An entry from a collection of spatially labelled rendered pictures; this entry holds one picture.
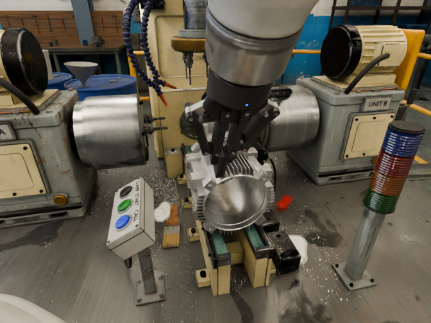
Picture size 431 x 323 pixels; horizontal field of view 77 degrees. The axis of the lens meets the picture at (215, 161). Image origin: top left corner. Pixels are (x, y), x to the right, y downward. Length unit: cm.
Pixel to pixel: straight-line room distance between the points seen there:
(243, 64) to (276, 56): 3
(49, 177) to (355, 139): 105
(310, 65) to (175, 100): 570
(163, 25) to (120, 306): 94
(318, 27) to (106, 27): 418
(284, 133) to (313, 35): 562
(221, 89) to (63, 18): 601
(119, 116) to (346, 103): 75
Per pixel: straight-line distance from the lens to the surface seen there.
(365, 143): 117
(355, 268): 81
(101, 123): 90
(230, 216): 72
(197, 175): 63
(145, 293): 75
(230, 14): 24
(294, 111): 100
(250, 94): 30
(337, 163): 116
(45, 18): 639
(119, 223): 53
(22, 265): 96
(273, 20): 24
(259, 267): 70
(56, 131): 90
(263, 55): 26
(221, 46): 26
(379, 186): 66
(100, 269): 85
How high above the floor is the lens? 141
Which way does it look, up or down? 29 degrees down
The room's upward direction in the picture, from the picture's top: straight up
